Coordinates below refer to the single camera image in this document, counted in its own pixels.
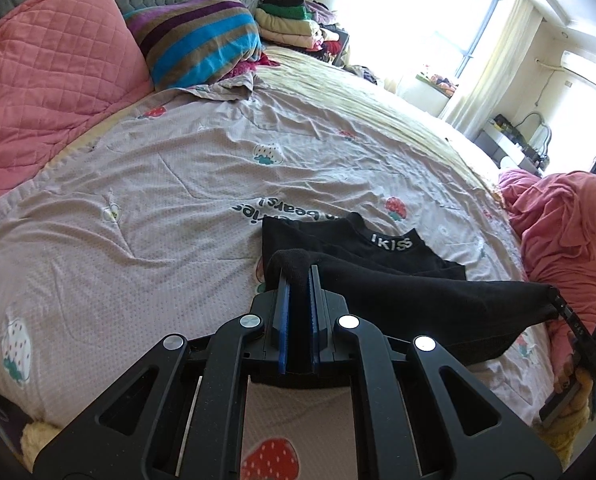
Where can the pink crumpled blanket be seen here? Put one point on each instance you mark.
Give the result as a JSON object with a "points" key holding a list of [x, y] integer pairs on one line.
{"points": [[567, 220]]}

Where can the black sweater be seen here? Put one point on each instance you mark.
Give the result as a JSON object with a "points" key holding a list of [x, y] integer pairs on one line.
{"points": [[427, 300]]}

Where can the white desk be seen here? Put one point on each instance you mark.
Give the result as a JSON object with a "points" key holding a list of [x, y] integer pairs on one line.
{"points": [[512, 147]]}

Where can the pile of folded clothes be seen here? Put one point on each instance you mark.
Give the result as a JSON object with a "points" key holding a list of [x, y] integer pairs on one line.
{"points": [[288, 25]]}

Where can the windowsill clutter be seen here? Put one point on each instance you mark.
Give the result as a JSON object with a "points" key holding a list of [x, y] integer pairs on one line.
{"points": [[437, 82]]}

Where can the striped pillow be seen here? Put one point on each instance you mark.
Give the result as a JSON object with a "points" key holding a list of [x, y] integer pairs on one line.
{"points": [[198, 40]]}

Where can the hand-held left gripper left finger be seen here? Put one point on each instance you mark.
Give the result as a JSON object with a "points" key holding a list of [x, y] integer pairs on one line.
{"points": [[284, 340]]}

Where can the pale yellow bed sheet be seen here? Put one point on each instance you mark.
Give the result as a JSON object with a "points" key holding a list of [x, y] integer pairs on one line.
{"points": [[377, 110]]}

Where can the magenta patterned cloth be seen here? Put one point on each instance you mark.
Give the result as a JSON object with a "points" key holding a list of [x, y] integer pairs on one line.
{"points": [[263, 59]]}

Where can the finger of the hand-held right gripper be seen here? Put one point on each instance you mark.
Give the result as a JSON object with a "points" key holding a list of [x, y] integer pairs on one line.
{"points": [[575, 327]]}

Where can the printed pink bedspread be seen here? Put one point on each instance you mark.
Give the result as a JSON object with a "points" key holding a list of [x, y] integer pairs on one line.
{"points": [[153, 200]]}

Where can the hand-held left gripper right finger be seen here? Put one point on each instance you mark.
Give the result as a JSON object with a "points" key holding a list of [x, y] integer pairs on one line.
{"points": [[315, 345]]}

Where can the pink quilted pillow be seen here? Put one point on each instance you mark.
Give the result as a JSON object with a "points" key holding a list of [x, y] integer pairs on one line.
{"points": [[43, 75]]}

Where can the white air conditioner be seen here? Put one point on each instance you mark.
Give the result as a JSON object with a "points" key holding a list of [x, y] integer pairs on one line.
{"points": [[585, 70]]}

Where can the white curtain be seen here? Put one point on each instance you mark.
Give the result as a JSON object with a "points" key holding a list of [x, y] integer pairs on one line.
{"points": [[497, 60]]}

